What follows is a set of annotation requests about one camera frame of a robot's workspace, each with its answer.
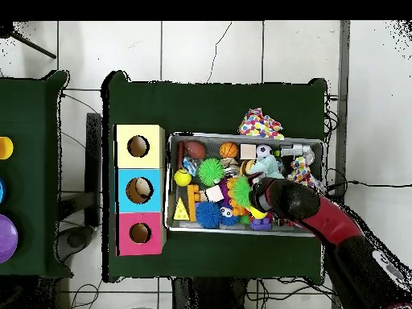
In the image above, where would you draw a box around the green spiky rubber ball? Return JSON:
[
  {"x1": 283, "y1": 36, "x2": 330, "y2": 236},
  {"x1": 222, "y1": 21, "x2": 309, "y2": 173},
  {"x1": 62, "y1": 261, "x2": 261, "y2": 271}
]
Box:
[
  {"x1": 232, "y1": 175, "x2": 253, "y2": 208},
  {"x1": 197, "y1": 157, "x2": 225, "y2": 187}
]

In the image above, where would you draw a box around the blue spiky rubber ball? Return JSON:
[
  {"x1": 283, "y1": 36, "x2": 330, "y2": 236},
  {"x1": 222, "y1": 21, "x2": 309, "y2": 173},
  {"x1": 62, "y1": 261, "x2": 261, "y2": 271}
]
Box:
[{"x1": 195, "y1": 200, "x2": 223, "y2": 229}]

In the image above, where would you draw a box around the plain wooden block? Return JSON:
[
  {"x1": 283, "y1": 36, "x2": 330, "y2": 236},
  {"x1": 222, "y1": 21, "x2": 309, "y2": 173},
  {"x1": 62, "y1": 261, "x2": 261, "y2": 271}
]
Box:
[
  {"x1": 239, "y1": 143, "x2": 258, "y2": 160},
  {"x1": 204, "y1": 185, "x2": 225, "y2": 203}
]

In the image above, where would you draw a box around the mint green waffle cloth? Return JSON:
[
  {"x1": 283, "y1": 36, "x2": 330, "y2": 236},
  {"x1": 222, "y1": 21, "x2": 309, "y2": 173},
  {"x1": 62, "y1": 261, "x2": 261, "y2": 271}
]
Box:
[{"x1": 249, "y1": 154, "x2": 285, "y2": 179}]

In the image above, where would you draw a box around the colourful polka dot cloth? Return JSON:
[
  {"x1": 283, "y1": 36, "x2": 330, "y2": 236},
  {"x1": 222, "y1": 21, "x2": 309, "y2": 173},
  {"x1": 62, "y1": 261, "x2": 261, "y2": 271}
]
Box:
[
  {"x1": 286, "y1": 156, "x2": 324, "y2": 194},
  {"x1": 237, "y1": 107, "x2": 286, "y2": 140}
]

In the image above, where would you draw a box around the wooden box with three holes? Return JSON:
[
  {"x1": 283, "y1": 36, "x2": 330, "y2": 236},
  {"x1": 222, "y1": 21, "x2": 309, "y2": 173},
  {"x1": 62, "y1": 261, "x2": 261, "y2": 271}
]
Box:
[{"x1": 113, "y1": 124, "x2": 167, "y2": 257}]

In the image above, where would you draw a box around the small brown football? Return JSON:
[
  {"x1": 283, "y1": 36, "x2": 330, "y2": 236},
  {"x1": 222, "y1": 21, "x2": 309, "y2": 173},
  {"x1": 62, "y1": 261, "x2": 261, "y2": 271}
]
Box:
[{"x1": 183, "y1": 139, "x2": 208, "y2": 161}]

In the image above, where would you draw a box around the yellow ball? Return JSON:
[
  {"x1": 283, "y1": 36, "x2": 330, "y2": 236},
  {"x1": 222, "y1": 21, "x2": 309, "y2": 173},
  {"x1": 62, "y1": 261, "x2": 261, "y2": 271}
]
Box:
[{"x1": 174, "y1": 167, "x2": 193, "y2": 187}]

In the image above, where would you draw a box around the small orange basketball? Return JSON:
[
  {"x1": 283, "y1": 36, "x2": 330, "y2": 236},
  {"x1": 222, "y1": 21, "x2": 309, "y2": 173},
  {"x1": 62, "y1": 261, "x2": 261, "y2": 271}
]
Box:
[{"x1": 219, "y1": 142, "x2": 239, "y2": 159}]

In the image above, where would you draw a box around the yellow cheese wedge toy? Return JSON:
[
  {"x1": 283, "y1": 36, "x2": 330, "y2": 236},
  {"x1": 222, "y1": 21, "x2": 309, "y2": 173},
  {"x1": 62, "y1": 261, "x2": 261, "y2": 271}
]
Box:
[{"x1": 173, "y1": 196, "x2": 191, "y2": 221}]

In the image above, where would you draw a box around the small soccer ball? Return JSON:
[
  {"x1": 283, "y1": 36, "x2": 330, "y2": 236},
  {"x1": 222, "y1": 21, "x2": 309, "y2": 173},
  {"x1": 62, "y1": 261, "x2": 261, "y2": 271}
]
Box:
[{"x1": 256, "y1": 144, "x2": 274, "y2": 159}]

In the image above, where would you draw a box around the dark green tablecloth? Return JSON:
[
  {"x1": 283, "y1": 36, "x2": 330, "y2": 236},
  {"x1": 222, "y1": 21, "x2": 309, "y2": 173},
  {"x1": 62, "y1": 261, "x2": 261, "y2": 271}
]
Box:
[
  {"x1": 101, "y1": 70, "x2": 329, "y2": 284},
  {"x1": 0, "y1": 70, "x2": 73, "y2": 279}
]

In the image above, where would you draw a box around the silver toy robot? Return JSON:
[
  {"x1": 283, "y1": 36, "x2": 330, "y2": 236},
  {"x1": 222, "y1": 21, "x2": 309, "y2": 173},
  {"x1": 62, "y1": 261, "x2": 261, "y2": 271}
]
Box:
[{"x1": 279, "y1": 143, "x2": 315, "y2": 159}]

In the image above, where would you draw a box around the yellow plastic bowl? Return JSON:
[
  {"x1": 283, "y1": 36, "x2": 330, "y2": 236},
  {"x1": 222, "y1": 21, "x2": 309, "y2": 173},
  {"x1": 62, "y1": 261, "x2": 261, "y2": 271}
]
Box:
[{"x1": 0, "y1": 136, "x2": 14, "y2": 160}]

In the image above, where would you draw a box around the purple plastic bowl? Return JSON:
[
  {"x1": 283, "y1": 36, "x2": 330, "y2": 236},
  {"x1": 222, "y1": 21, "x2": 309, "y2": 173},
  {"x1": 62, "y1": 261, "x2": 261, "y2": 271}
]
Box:
[{"x1": 0, "y1": 213, "x2": 19, "y2": 265}]

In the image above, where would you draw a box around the black tripod leg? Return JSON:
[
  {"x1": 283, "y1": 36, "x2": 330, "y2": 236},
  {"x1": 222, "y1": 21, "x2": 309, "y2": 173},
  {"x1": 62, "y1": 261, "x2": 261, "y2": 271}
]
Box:
[{"x1": 0, "y1": 22, "x2": 57, "y2": 60}]

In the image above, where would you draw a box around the shallow wire mesh bin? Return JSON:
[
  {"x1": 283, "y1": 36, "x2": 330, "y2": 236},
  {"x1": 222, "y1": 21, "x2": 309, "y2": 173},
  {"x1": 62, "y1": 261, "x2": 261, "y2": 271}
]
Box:
[{"x1": 163, "y1": 131, "x2": 324, "y2": 237}]

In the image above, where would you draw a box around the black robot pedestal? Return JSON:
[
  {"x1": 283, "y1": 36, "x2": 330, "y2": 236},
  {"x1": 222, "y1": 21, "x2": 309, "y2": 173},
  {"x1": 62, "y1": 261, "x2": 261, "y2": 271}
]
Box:
[{"x1": 171, "y1": 277, "x2": 249, "y2": 309}]

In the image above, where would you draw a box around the grey floor cable cover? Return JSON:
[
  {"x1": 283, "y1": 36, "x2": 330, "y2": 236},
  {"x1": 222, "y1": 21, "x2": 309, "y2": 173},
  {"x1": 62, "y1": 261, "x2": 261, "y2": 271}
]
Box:
[{"x1": 331, "y1": 20, "x2": 352, "y2": 309}]

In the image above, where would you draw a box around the black power cable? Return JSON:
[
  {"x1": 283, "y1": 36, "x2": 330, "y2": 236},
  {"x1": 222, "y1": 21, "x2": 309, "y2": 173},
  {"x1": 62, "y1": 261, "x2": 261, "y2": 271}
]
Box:
[{"x1": 324, "y1": 179, "x2": 412, "y2": 198}]

